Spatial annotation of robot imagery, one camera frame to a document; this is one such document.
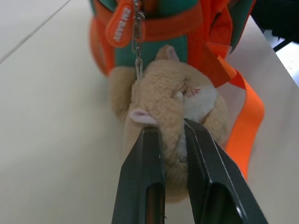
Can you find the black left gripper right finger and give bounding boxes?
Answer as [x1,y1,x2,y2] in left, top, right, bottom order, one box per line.
[183,118,269,224]

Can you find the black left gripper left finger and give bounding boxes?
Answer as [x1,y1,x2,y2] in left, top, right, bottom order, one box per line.
[111,125,166,224]

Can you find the beige plush hamster toy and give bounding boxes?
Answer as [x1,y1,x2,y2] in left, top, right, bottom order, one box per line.
[109,45,229,204]

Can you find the orange and teal backpack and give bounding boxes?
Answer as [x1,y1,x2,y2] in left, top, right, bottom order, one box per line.
[88,0,266,182]

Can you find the black chair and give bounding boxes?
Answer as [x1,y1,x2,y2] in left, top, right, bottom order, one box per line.
[249,0,299,53]

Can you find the silver metal keychain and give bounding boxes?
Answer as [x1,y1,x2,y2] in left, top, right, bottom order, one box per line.
[132,0,146,83]

